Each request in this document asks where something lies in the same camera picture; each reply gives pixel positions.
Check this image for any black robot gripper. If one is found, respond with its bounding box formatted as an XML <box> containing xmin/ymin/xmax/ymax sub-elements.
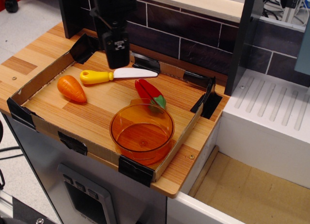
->
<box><xmin>90</xmin><ymin>0</ymin><xmax>137</xmax><ymax>69</ymax></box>

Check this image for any yellow handled toy knife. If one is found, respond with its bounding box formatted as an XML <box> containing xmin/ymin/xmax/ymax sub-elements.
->
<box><xmin>79</xmin><ymin>67</ymin><xmax>158</xmax><ymax>85</ymax></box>

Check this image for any orange transparent plastic pot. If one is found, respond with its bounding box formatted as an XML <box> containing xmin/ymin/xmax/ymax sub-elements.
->
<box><xmin>109</xmin><ymin>98</ymin><xmax>175</xmax><ymax>166</ymax></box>

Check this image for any cardboard fence with black tape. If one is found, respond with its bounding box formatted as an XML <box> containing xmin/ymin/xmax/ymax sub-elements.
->
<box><xmin>7</xmin><ymin>34</ymin><xmax>227</xmax><ymax>186</ymax></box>

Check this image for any red toy chili pepper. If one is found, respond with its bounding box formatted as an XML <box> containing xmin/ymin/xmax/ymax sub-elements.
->
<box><xmin>135</xmin><ymin>79</ymin><xmax>166</xmax><ymax>109</ymax></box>

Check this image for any orange toy carrot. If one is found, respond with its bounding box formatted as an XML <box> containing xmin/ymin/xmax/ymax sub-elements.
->
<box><xmin>57</xmin><ymin>75</ymin><xmax>87</xmax><ymax>103</ymax></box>

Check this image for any black caster wheel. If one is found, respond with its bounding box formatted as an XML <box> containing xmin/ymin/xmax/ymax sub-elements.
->
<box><xmin>4</xmin><ymin>0</ymin><xmax>18</xmax><ymax>13</ymax></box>

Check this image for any grey toy oven front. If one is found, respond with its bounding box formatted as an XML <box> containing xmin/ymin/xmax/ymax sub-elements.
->
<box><xmin>4</xmin><ymin>115</ymin><xmax>167</xmax><ymax>224</ymax></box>

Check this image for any white toy sink unit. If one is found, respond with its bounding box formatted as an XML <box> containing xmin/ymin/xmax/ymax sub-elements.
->
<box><xmin>167</xmin><ymin>70</ymin><xmax>310</xmax><ymax>224</ymax></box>

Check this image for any dark grey upright post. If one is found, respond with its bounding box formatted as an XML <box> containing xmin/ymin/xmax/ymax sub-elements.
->
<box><xmin>225</xmin><ymin>0</ymin><xmax>264</xmax><ymax>96</ymax></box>

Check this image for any black floor cable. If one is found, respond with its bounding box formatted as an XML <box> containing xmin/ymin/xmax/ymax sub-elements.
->
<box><xmin>0</xmin><ymin>146</ymin><xmax>25</xmax><ymax>191</ymax></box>

